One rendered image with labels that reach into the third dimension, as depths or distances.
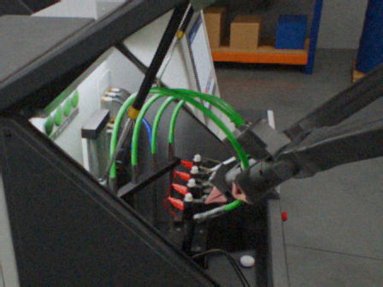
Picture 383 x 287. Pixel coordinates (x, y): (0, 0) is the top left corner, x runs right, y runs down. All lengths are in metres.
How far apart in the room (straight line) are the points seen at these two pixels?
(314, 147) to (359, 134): 0.09
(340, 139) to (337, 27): 6.88
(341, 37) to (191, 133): 6.24
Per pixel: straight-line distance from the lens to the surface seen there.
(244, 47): 6.61
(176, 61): 1.54
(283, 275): 1.34
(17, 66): 1.07
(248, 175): 1.05
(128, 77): 1.54
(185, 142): 1.58
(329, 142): 0.84
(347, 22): 7.68
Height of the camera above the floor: 1.77
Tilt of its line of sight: 26 degrees down
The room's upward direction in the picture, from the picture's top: 1 degrees counter-clockwise
